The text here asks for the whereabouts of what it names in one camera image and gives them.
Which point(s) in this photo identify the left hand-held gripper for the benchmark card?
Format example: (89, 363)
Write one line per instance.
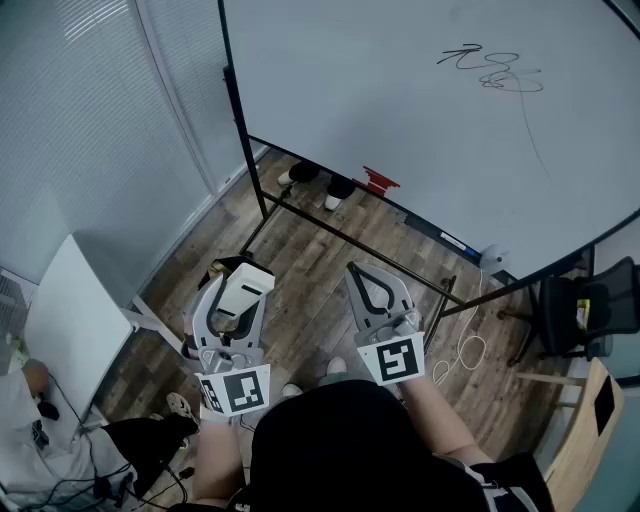
(242, 390)

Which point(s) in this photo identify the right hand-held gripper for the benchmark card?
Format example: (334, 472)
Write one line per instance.
(395, 360)

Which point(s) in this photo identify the white whiteboard eraser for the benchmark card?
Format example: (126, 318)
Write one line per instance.
(245, 290)

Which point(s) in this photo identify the large white whiteboard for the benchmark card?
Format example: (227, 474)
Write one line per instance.
(375, 100)

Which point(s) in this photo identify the person's left forearm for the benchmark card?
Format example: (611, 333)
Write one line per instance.
(215, 460)

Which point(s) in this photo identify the person's right forearm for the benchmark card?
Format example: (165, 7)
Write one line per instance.
(435, 420)

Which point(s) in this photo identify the blue and white marker pen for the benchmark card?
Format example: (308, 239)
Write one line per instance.
(457, 242)

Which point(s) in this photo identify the person's right shoe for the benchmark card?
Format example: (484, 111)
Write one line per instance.
(336, 365)

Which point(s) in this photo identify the person's shoe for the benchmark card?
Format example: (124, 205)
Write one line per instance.
(292, 390)
(336, 365)

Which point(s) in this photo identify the person's left shoe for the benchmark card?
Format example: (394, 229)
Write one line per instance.
(292, 390)

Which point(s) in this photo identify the white round pen holder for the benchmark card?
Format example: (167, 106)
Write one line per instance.
(494, 257)

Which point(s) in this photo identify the white table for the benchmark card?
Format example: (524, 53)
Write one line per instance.
(75, 320)

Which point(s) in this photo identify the person's black shirt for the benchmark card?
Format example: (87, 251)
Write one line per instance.
(340, 450)

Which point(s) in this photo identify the black mesh office chair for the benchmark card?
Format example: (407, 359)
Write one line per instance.
(565, 310)

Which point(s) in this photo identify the brown round ball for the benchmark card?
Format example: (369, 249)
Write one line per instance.
(35, 375)

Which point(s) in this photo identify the yellow packet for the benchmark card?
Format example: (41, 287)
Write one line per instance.
(583, 312)

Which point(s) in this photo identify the small green plant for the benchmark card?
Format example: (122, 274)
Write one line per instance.
(15, 352)

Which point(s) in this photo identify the white floor vent unit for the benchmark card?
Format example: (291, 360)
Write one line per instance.
(12, 305)

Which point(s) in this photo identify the black tablet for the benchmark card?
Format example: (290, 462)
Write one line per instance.
(604, 405)

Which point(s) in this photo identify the light wooden table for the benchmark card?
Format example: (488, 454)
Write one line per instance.
(580, 450)

